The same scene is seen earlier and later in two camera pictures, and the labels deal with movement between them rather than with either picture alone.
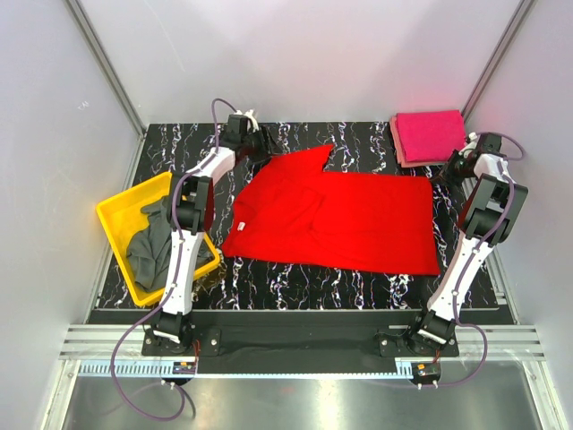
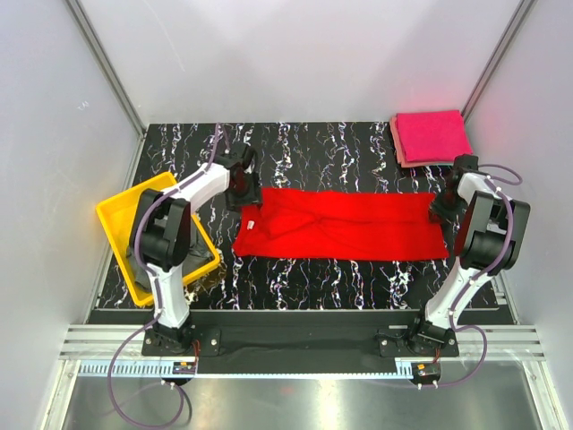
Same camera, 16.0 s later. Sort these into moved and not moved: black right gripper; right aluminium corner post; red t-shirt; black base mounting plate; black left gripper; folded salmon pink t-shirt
Moved: red t-shirt; black right gripper; black left gripper
Not moved: black base mounting plate; folded salmon pink t-shirt; right aluminium corner post
